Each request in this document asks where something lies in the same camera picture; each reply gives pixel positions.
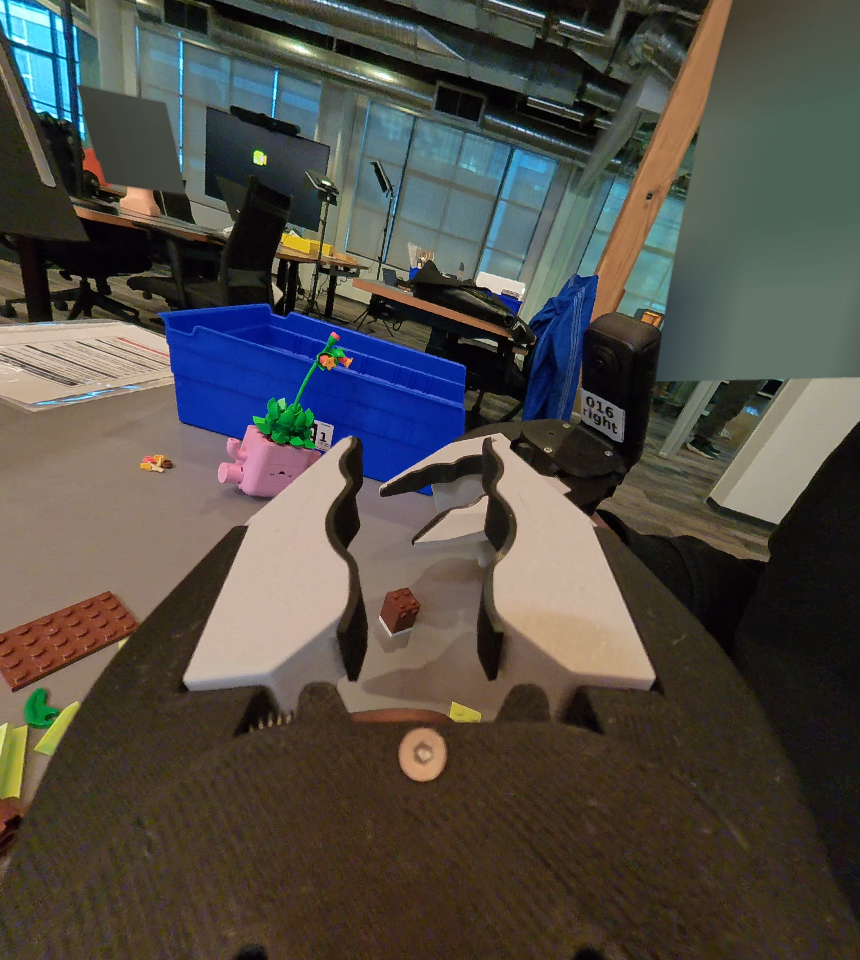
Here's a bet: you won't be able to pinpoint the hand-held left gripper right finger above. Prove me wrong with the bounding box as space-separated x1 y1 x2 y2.
475 436 659 714

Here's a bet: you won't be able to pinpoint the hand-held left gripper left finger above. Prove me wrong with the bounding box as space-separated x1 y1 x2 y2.
182 435 369 710

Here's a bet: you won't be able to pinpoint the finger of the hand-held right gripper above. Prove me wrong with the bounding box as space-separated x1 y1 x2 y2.
412 480 492 568
379 438 489 500

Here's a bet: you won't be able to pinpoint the blue jacket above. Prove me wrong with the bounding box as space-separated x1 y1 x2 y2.
523 273 599 423

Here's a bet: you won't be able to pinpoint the pink toy planter figure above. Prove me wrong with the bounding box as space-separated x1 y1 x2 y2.
217 330 356 498

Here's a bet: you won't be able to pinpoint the black bag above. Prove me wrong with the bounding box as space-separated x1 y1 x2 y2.
409 262 536 342

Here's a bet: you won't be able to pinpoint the long wooden desk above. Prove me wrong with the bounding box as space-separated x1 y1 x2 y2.
352 279 536 354

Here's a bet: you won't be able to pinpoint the wooden support beam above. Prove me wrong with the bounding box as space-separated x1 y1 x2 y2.
593 0 734 316

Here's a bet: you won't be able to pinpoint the pile of toy bricks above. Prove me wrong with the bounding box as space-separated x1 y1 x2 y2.
0 591 140 957

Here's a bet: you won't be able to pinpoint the blue labelled plastic bin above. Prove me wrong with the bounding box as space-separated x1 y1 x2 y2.
160 303 468 496

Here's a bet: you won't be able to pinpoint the wooden desk black legs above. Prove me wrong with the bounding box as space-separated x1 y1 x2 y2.
272 240 369 316

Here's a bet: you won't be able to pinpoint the person's black clothing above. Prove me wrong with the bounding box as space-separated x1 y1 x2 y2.
598 375 860 960

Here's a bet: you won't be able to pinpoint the black light stand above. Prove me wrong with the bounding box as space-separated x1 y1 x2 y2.
370 161 401 316

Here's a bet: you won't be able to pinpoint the black office chair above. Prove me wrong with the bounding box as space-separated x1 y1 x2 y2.
216 176 292 312
0 232 153 320

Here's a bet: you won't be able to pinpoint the black tablet stand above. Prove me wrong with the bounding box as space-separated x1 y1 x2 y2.
304 171 341 316

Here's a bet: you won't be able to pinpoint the printed paper sheet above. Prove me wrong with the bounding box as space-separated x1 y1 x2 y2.
0 321 176 414

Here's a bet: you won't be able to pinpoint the black monitor screen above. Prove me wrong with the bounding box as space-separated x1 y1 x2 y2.
205 106 331 219

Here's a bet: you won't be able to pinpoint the dark wooden desk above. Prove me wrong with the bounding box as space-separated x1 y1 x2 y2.
21 198 236 324

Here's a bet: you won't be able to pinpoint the silver ventilation duct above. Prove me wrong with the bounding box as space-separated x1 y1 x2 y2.
137 0 701 144

